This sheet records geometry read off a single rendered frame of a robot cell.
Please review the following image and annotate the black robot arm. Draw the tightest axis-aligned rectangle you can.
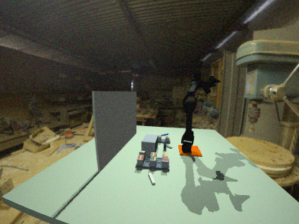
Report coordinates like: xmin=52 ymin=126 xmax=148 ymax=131
xmin=181 ymin=72 xmax=211 ymax=153

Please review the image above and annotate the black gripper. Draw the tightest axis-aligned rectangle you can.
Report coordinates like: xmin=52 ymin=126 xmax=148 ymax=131
xmin=201 ymin=76 xmax=220 ymax=89

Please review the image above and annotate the grey flat panel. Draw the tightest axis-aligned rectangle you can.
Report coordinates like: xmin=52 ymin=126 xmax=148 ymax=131
xmin=92 ymin=91 xmax=137 ymax=172

